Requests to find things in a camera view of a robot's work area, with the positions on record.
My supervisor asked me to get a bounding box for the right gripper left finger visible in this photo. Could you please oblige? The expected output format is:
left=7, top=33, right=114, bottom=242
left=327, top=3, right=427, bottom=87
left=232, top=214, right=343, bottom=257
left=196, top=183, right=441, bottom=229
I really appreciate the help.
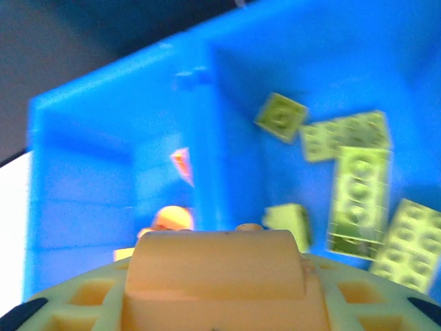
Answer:
left=0, top=257, right=139, bottom=331

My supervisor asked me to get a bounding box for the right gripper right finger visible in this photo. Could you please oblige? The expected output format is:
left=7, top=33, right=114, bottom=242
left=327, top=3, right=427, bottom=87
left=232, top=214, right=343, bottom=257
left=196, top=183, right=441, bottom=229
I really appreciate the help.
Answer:
left=302, top=253, right=441, bottom=331

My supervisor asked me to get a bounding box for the thick long green lego brick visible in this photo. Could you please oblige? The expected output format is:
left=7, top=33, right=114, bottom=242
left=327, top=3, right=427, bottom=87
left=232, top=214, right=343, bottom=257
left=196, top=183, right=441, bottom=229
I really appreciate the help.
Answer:
left=327, top=146, right=392, bottom=261

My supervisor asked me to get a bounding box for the orange curved lego brick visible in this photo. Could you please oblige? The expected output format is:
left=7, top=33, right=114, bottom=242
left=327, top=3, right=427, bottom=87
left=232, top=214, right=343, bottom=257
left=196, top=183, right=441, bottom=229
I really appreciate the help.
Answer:
left=120, top=222, right=331, bottom=331

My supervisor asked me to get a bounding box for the small green lego brick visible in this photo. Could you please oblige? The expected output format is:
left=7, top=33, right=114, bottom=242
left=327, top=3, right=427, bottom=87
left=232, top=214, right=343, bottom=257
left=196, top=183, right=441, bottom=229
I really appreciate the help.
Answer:
left=261, top=203, right=313, bottom=252

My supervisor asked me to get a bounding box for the pale orange lego brick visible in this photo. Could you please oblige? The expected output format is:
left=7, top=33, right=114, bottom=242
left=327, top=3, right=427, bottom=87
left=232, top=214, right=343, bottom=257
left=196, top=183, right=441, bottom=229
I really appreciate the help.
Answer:
left=113, top=248, right=136, bottom=262

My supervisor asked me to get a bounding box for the flat green lego plate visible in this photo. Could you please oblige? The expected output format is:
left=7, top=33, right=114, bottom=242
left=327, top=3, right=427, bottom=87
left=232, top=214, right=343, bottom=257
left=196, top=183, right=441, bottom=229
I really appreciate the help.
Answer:
left=370, top=198, right=441, bottom=294
left=298, top=110, right=392, bottom=163

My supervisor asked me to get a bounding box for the small green lego cube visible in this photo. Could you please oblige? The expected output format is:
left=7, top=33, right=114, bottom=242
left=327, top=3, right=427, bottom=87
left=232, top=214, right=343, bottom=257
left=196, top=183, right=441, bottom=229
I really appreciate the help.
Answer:
left=253, top=92, right=309, bottom=145

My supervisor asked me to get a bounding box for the blue divided plastic bin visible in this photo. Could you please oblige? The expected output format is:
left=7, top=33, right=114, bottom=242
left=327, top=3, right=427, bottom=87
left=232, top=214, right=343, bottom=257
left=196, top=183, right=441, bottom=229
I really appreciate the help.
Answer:
left=22, top=0, right=441, bottom=304

